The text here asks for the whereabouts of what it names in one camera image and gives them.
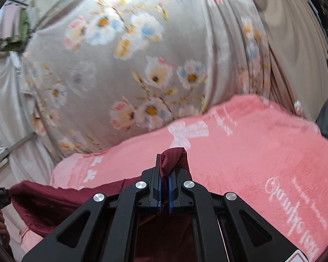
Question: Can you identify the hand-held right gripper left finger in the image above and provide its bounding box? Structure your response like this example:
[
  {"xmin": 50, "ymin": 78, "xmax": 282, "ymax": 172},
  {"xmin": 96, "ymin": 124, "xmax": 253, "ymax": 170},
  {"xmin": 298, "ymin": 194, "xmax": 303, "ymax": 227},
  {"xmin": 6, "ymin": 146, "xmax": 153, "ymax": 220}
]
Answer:
[{"xmin": 21, "ymin": 154, "xmax": 161, "ymax": 262}]

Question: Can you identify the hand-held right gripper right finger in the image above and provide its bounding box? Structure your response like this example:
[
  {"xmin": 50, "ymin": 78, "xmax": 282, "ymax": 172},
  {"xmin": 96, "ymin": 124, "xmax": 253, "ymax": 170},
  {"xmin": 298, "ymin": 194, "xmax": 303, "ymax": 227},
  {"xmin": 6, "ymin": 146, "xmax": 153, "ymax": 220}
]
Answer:
[{"xmin": 169, "ymin": 169, "xmax": 299, "ymax": 262}]

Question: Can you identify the maroon puffer jacket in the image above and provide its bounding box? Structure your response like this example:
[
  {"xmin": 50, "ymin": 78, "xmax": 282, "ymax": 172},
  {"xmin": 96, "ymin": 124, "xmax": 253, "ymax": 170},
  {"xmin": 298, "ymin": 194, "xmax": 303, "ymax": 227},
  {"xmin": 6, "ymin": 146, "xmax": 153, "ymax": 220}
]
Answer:
[{"xmin": 10, "ymin": 147, "xmax": 227, "ymax": 262}]

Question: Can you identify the pink printed blanket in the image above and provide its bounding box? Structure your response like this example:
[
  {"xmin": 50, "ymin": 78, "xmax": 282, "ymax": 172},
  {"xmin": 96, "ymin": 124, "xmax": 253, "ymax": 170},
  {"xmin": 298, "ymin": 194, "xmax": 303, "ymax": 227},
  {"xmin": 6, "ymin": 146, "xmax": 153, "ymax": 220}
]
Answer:
[{"xmin": 19, "ymin": 94, "xmax": 328, "ymax": 262}]

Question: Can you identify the white satin curtain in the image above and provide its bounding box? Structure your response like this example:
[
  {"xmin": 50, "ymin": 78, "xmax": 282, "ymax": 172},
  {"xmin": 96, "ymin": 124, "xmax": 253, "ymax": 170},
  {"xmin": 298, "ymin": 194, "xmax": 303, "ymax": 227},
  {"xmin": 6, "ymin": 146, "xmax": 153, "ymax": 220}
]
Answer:
[{"xmin": 0, "ymin": 52, "xmax": 61, "ymax": 194}]

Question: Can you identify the grey floral sheet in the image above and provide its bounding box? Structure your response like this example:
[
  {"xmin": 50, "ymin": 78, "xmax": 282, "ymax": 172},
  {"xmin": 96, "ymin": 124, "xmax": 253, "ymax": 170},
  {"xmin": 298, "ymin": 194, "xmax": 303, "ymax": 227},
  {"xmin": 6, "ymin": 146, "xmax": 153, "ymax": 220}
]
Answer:
[{"xmin": 21, "ymin": 0, "xmax": 272, "ymax": 159}]

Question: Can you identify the green hanging cloth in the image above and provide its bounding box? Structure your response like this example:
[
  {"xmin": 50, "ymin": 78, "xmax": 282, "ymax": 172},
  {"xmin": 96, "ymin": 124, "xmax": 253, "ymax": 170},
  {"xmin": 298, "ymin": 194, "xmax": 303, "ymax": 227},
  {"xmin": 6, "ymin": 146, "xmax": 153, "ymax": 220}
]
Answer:
[{"xmin": 19, "ymin": 9, "xmax": 30, "ymax": 43}]

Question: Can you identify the pink hanging cloth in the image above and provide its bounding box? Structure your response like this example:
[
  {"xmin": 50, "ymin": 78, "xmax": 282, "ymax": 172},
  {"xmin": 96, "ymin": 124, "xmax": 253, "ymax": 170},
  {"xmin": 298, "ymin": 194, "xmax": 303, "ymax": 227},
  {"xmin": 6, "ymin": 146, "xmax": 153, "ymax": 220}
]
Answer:
[{"xmin": 0, "ymin": 4, "xmax": 21, "ymax": 40}]

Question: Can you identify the beige curtain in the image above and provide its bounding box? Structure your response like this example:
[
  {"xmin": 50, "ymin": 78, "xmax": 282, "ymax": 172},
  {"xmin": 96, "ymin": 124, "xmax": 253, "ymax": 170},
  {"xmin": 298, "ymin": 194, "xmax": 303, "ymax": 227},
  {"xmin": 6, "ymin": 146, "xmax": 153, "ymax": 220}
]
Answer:
[{"xmin": 243, "ymin": 0, "xmax": 328, "ymax": 121}]

